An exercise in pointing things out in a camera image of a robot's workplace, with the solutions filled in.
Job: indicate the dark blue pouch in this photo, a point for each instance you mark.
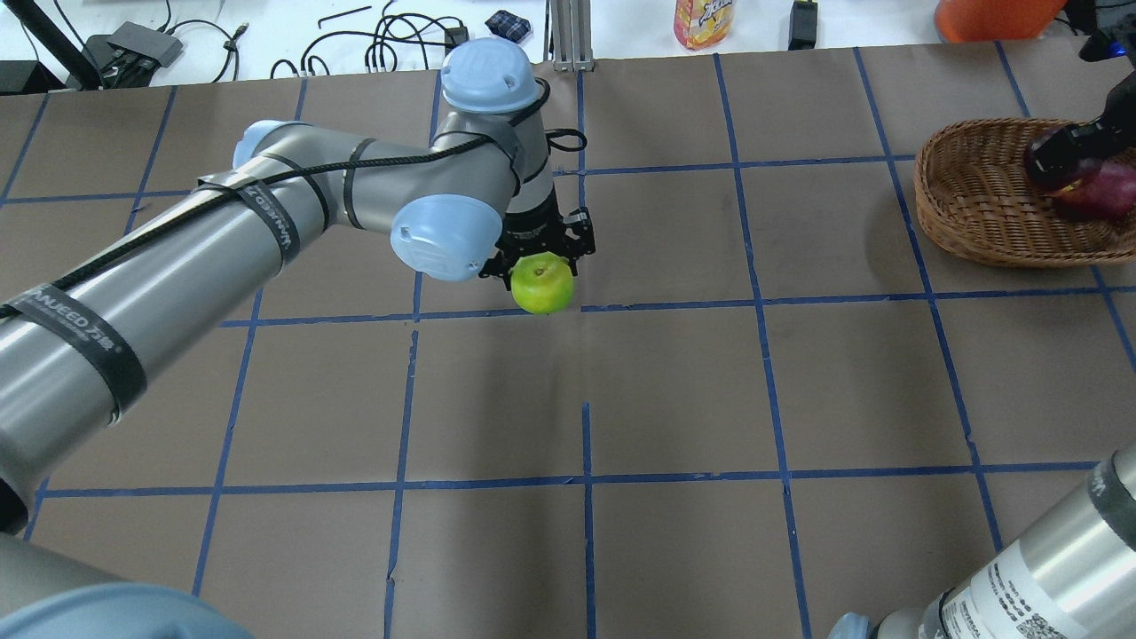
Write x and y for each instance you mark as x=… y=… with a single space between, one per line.
x=509 y=26

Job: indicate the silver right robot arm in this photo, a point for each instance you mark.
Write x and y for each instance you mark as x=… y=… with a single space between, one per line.
x=1070 y=574

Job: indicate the black power adapter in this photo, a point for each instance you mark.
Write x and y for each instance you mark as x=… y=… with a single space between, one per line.
x=454 y=36

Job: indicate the red apple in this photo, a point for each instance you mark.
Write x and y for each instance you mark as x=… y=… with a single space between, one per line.
x=1101 y=191

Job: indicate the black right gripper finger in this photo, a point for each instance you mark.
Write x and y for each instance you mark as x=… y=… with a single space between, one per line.
x=1069 y=152

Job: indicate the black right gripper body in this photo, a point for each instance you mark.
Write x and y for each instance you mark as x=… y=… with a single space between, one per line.
x=1079 y=142

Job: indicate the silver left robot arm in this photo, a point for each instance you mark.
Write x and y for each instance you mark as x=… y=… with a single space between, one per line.
x=80 y=352

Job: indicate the wicker basket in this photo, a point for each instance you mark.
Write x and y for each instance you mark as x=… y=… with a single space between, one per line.
x=973 y=199

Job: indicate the orange cylindrical container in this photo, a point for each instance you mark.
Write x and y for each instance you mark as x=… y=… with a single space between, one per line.
x=984 y=21

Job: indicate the dark purple apple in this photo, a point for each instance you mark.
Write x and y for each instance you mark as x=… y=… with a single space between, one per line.
x=1053 y=158

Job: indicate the grey usb hub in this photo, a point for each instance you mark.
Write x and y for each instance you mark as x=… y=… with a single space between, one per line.
x=133 y=46

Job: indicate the green apple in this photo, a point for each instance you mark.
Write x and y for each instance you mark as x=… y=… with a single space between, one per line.
x=542 y=284

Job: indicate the aluminium frame post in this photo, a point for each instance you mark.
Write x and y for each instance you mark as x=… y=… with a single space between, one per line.
x=569 y=36

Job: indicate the black allen key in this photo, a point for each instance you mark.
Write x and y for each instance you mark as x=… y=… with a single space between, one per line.
x=339 y=16

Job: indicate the orange drink bottle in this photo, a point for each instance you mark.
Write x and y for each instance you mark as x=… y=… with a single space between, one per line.
x=698 y=25

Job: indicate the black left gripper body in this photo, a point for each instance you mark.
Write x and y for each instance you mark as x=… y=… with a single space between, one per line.
x=531 y=227

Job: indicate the black monitor stand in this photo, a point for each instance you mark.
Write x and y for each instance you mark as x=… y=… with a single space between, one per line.
x=52 y=42

